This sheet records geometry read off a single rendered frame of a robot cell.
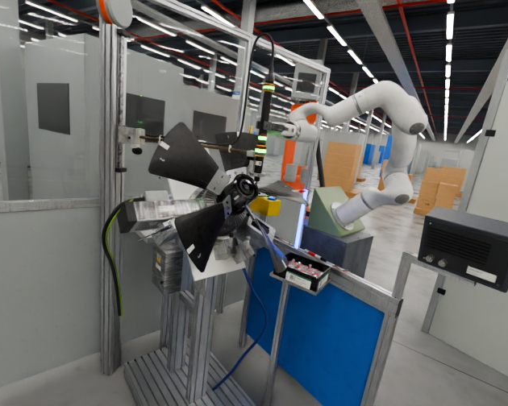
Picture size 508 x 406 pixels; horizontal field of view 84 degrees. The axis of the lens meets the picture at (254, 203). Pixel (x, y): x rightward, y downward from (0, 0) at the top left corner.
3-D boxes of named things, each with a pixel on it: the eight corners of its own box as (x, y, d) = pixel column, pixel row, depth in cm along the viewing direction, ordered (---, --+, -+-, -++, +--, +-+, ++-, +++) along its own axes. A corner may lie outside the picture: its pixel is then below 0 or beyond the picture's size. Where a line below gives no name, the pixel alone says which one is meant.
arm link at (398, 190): (372, 198, 163) (411, 175, 147) (378, 222, 150) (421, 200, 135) (359, 188, 158) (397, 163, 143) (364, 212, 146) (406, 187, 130)
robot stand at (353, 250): (308, 337, 212) (331, 221, 191) (343, 364, 190) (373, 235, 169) (281, 354, 192) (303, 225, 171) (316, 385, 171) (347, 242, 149)
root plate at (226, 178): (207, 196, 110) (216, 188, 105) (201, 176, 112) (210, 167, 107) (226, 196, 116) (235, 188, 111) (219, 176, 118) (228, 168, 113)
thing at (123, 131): (115, 142, 130) (116, 124, 128) (126, 142, 136) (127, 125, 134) (135, 146, 128) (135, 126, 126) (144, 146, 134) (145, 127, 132)
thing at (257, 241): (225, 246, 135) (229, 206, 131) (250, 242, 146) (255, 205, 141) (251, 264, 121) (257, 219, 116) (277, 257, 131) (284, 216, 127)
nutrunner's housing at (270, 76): (251, 180, 119) (265, 64, 108) (253, 180, 122) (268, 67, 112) (260, 182, 118) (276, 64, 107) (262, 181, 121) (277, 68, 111)
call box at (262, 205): (249, 211, 173) (251, 194, 171) (261, 209, 180) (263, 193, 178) (267, 218, 162) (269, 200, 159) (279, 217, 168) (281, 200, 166)
